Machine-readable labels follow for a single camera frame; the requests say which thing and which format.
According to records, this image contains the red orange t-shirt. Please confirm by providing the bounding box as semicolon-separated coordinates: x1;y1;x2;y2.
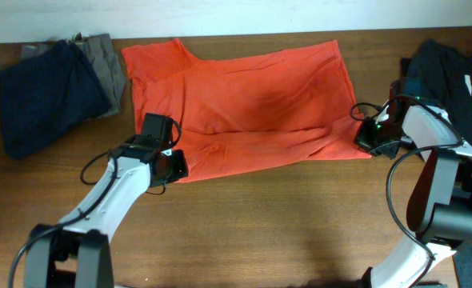
122;39;364;182

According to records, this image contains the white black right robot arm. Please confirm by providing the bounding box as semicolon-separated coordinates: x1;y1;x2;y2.
355;97;472;287

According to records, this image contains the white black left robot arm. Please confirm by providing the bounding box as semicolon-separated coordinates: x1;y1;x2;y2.
17;135;188;287

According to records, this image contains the black garment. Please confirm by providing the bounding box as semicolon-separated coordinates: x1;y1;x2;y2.
401;39;472;145

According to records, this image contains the folded navy blue garment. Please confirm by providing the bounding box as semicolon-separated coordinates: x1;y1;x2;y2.
0;40;111;159

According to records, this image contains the folded grey garment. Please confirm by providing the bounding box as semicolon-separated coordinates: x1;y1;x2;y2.
3;33;126;122

